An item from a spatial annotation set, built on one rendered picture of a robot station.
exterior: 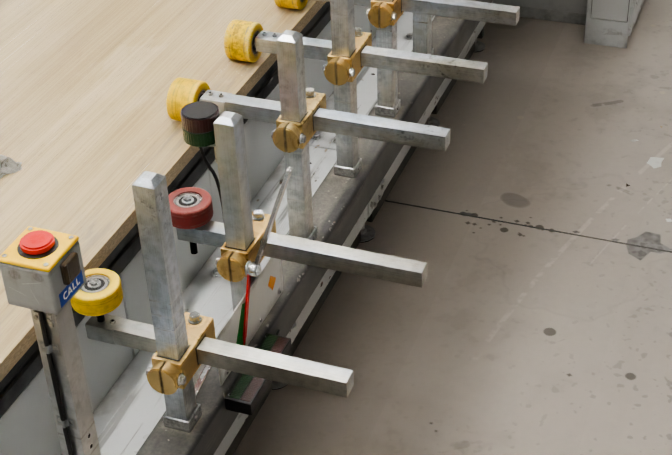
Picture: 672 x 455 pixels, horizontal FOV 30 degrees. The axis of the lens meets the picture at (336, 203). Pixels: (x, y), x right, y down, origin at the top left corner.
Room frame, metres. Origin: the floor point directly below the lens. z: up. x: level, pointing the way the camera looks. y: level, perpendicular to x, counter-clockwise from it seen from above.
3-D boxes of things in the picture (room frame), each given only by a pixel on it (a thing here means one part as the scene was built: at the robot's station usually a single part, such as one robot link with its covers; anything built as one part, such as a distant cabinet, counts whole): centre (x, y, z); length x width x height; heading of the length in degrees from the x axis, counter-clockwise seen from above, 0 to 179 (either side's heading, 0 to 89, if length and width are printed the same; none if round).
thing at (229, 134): (1.67, 0.16, 0.87); 0.04 x 0.04 x 0.48; 68
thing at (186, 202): (1.74, 0.25, 0.85); 0.08 x 0.08 x 0.11
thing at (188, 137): (1.68, 0.20, 1.08); 0.06 x 0.06 x 0.02
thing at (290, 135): (1.92, 0.06, 0.95); 0.14 x 0.06 x 0.05; 158
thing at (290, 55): (1.90, 0.07, 0.89); 0.04 x 0.04 x 0.48; 68
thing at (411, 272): (1.67, 0.06, 0.84); 0.43 x 0.03 x 0.04; 68
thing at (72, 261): (1.18, 0.31, 1.20); 0.03 x 0.01 x 0.03; 158
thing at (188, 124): (1.68, 0.20, 1.10); 0.06 x 0.06 x 0.02
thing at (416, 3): (2.39, -0.15, 0.95); 0.50 x 0.04 x 0.04; 68
